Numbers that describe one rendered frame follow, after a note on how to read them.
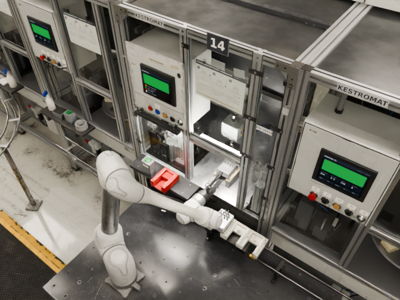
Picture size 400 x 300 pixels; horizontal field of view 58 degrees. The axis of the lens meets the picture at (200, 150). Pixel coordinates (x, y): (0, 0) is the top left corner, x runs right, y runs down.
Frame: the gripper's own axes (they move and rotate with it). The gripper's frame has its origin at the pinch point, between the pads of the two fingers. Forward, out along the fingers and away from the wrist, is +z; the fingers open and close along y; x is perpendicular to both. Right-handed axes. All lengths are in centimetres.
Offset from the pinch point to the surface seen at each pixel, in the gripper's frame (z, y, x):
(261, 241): -16.9, -12.7, -43.4
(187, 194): -16.9, -9.7, 13.3
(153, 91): -10, 58, 42
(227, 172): 6.1, 2.3, -2.2
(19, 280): -113, -100, 114
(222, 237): -27.3, -15.4, -22.5
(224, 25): 10, 100, 8
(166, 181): -20.3, -4.2, 28.4
